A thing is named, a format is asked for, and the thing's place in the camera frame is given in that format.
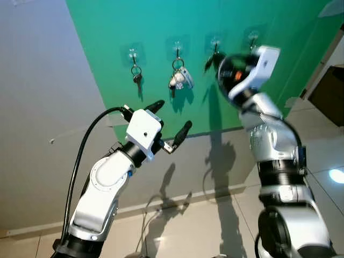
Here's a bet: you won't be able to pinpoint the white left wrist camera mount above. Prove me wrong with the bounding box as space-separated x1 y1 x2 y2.
125 109 163 162

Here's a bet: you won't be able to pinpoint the white shelf unit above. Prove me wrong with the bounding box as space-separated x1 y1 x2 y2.
301 24 344 103

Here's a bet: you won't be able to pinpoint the keys with white fob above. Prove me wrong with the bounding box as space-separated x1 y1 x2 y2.
169 56 194 98

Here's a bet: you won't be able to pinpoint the dark key with ring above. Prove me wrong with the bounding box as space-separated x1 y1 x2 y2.
131 64 145 95
203 43 221 73

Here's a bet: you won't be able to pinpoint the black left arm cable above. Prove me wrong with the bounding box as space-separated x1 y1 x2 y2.
62 106 132 242

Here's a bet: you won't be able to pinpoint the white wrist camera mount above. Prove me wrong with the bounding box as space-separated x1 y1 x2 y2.
125 109 163 162
228 46 281 103

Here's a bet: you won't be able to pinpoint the dark brown cabinet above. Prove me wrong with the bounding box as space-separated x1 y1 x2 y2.
307 64 344 127

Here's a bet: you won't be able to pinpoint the clear tape piece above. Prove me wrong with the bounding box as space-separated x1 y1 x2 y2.
285 96 302 108
318 0 344 18

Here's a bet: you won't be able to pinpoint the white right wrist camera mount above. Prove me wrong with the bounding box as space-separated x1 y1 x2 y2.
228 46 281 103

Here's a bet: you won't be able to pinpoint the green wall board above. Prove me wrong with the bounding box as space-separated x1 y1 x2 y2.
66 0 344 141

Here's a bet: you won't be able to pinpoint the clear adhesive wall hook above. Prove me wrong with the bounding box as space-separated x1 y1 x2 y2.
245 28 261 50
207 33 224 54
126 46 141 68
171 40 186 61

